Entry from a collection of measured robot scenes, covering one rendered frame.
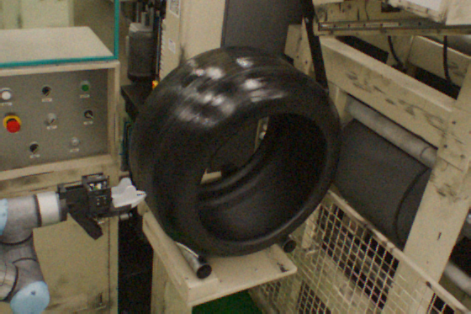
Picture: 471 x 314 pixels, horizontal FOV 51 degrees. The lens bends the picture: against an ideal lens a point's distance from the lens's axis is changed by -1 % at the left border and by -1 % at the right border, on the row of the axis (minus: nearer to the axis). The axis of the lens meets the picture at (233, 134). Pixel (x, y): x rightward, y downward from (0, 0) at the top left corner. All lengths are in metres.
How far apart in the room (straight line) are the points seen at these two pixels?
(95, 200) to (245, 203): 0.57
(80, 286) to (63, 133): 0.66
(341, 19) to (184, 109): 0.55
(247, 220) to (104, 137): 0.60
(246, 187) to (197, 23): 0.55
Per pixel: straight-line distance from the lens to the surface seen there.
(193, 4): 1.41
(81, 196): 1.19
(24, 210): 1.17
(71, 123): 1.75
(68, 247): 1.98
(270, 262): 1.59
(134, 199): 1.24
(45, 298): 1.13
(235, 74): 1.16
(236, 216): 1.56
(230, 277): 1.52
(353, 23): 1.41
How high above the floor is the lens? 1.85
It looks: 28 degrees down
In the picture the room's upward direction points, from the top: 8 degrees clockwise
